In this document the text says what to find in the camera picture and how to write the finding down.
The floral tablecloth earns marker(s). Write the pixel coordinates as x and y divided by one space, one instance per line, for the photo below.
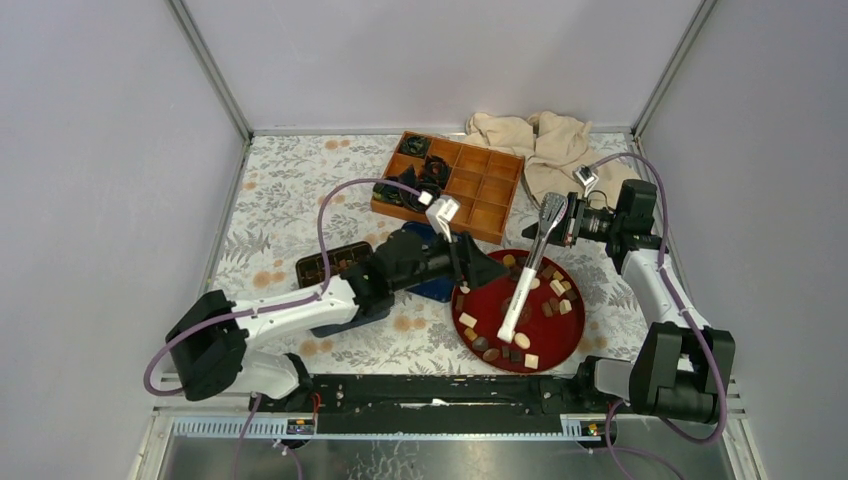
299 193

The beige crumpled cloth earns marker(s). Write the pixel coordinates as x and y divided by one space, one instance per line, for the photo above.
553 146

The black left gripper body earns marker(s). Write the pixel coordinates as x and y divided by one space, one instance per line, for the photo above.
439 261

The silver serving tongs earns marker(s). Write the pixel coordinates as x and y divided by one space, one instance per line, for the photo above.
530 278

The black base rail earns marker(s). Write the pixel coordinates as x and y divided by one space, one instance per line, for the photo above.
348 393

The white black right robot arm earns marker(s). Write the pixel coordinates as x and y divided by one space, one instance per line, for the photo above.
683 368

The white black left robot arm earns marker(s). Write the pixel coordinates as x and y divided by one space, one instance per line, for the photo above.
216 344

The orange wooden divided box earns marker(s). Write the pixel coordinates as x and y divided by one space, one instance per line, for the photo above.
483 181

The blue tin lid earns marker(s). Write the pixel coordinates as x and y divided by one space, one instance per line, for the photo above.
440 289

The blue chocolate tin box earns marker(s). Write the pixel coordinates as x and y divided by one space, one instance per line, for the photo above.
310 272

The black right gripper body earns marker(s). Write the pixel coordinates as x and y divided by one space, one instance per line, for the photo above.
586 224

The red round tray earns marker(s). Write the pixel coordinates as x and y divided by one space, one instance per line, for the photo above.
549 328

